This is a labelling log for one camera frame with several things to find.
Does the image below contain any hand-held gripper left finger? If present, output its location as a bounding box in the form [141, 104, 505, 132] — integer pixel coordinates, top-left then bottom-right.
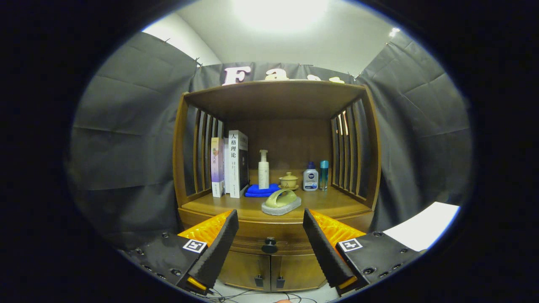
[122, 209, 240, 295]

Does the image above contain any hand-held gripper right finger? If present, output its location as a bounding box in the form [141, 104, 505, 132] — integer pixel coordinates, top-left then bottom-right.
[302, 208, 426, 297]

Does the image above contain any wooden drawer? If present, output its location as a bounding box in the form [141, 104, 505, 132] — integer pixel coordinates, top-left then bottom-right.
[223, 229, 325, 256]

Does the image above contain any green-handled grey scrub brush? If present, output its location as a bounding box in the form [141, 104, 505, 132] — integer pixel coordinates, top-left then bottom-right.
[261, 189, 302, 216]

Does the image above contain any wooden cabinet door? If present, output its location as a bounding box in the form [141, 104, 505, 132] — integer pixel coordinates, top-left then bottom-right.
[219, 251, 271, 292]
[271, 254, 327, 292]

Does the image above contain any wooden countertop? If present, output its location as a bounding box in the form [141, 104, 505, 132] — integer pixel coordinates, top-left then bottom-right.
[181, 170, 373, 223]

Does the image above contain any wooden cabinet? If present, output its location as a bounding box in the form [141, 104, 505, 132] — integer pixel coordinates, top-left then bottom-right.
[173, 80, 382, 293]

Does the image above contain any blue folded cloth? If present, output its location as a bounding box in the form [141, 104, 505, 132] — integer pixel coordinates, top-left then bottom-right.
[245, 183, 280, 198]

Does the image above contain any white bottle with blue cap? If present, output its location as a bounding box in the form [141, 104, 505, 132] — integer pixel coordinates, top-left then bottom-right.
[303, 162, 319, 192]

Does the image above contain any yellow lidded teacup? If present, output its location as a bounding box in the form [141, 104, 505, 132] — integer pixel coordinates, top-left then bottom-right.
[278, 172, 300, 191]

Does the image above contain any pastel purple book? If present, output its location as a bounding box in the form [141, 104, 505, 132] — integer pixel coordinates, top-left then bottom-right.
[211, 137, 225, 198]

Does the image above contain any thin white book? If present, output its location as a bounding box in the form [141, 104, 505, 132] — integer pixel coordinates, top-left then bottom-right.
[223, 137, 231, 195]

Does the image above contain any thick white and black book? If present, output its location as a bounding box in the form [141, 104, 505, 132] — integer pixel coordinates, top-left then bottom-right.
[228, 130, 249, 199]

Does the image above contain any white pump bottle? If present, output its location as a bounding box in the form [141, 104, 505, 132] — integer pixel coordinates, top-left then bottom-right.
[258, 149, 270, 190]

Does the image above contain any white table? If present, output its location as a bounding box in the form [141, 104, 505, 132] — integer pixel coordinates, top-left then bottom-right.
[382, 202, 461, 252]

